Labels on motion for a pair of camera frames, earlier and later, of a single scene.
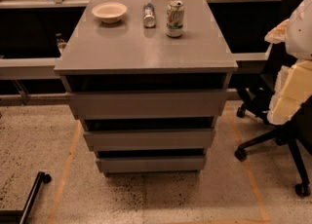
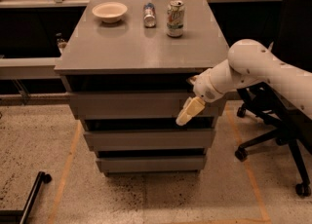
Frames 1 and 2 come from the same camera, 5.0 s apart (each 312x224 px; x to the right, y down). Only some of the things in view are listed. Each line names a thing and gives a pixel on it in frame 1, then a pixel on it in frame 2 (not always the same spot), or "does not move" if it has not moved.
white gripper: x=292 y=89 to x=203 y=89
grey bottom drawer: x=153 y=164 does not move
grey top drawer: x=202 y=104 does not move
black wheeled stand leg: x=19 y=216 does not move
